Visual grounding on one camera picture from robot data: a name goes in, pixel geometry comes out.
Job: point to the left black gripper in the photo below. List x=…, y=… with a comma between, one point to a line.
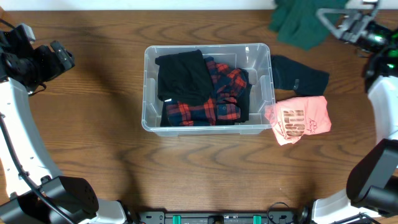
x=50, y=68

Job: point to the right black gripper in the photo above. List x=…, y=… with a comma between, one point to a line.
x=348, y=35

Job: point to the green garment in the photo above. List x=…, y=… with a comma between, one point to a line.
x=296, y=22

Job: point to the dark navy shirt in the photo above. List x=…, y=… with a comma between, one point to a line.
x=303, y=80

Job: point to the pink printed t-shirt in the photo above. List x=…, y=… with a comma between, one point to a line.
x=295, y=117

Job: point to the black garment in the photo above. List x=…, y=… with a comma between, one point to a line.
x=184, y=77

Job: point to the black pants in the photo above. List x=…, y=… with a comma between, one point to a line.
x=245, y=105

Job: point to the red navy plaid shirt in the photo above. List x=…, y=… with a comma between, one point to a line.
x=217, y=99

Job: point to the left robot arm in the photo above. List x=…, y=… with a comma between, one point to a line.
x=37, y=189

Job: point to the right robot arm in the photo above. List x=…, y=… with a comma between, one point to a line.
x=371, y=189

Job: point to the clear plastic storage bin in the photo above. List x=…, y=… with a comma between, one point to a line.
x=255, y=58

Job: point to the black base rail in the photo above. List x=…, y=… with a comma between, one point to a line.
x=273, y=216

